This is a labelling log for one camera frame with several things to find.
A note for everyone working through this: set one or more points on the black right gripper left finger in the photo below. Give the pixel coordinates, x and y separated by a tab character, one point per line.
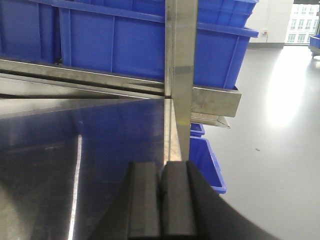
134	213

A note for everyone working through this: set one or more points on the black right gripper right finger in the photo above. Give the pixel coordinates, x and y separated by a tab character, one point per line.
192	210

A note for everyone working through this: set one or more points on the blue crate below shelf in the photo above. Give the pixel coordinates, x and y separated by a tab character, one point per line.
202	155

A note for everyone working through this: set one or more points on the blue plastic crate on shelf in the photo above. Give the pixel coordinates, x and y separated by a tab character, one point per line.
132	42

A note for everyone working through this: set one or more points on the blue crate upper stacked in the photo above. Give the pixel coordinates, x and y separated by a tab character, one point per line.
233	13

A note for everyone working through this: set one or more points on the blue crate at far left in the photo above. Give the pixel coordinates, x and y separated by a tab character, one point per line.
29	30

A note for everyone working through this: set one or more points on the distant blue crate on cart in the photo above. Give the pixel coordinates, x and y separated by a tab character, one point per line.
314	41

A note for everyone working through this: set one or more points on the stainless steel shelf frame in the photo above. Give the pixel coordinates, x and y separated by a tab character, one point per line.
184	102

